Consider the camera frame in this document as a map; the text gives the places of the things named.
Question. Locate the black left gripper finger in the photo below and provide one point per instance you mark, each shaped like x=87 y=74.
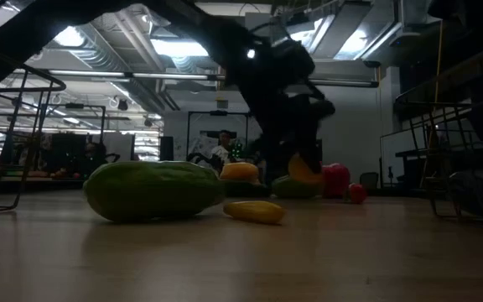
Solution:
x=308 y=140
x=276 y=144

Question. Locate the yellow lemon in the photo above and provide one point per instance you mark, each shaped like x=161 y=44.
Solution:
x=302 y=172

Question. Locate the yellow bell pepper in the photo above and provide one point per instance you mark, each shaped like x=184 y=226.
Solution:
x=239 y=172

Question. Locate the red bell pepper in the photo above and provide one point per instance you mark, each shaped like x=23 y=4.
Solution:
x=337 y=180

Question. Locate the small green cucumber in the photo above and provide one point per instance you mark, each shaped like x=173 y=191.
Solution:
x=294 y=191

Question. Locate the large green cucumber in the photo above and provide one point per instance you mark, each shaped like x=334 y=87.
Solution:
x=149 y=191

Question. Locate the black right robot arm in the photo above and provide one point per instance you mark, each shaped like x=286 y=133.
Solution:
x=468 y=8

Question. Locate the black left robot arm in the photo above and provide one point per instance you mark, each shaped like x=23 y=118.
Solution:
x=36 y=25

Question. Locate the person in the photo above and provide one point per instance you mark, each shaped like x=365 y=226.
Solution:
x=224 y=152
x=92 y=154

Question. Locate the long ceiling light tube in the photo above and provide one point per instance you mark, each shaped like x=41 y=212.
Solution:
x=350 y=82

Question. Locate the small yellow banana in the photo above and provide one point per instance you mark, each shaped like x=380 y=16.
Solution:
x=254 y=211

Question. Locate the red strawberry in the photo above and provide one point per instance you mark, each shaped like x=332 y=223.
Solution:
x=357 y=194

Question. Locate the black chair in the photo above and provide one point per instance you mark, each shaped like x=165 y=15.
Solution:
x=369 y=179

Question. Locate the whiteboard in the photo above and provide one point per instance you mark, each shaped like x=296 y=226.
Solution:
x=396 y=151

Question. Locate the black stand frame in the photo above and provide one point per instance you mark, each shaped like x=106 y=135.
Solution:
x=218 y=112

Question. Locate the silver ceiling duct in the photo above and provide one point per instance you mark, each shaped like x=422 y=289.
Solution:
x=99 y=54

